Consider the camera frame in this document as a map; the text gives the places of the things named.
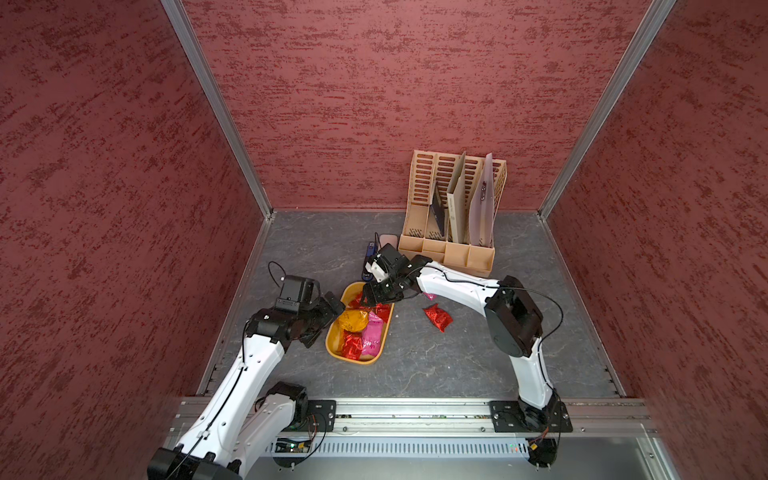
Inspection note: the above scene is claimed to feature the orange square tea bag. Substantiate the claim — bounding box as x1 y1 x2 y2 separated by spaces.
336 309 369 333

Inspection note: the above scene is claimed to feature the aluminium right corner post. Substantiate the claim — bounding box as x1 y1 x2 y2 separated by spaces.
538 0 676 224

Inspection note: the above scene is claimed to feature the beige folder in organizer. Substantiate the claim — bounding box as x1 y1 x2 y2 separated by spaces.
446 152 466 244

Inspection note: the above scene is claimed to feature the pink pencil case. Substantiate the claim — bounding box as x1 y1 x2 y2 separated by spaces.
379 234 399 249

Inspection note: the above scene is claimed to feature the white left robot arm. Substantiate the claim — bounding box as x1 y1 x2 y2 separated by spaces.
147 292 345 479

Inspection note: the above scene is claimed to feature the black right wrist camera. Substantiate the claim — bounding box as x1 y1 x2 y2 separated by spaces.
367 245 409 283

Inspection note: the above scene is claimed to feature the aluminium left corner post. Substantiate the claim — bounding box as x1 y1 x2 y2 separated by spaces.
161 0 274 222

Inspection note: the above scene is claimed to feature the red tea bag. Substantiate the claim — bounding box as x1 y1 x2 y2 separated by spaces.
372 303 393 323
423 304 453 333
348 291 370 311
341 331 363 361

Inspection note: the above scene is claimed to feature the lilac clipboard in organizer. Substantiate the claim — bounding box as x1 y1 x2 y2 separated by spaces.
468 153 494 248

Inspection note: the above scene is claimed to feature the white vented cable channel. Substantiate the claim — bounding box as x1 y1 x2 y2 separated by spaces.
242 436 532 460

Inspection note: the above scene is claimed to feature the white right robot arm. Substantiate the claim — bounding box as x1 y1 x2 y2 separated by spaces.
362 253 557 431

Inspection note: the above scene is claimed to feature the beige plastic file organizer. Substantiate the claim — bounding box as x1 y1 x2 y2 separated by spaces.
398 150 508 277

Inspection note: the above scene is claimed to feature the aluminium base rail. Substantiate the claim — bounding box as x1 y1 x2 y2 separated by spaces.
313 398 659 438

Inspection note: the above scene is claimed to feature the aluminium corner post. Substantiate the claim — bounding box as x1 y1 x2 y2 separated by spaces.
538 0 676 224
161 0 274 222

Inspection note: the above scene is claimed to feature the black folder in organizer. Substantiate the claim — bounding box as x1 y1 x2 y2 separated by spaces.
427 188 446 240

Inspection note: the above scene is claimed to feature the magenta long tea bag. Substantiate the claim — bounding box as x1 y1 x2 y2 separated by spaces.
361 311 387 358

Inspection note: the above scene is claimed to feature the yellow plastic storage tray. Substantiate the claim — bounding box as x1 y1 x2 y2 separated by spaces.
325 282 394 365

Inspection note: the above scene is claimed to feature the blue black stapler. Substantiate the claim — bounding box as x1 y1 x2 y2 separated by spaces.
361 241 378 282

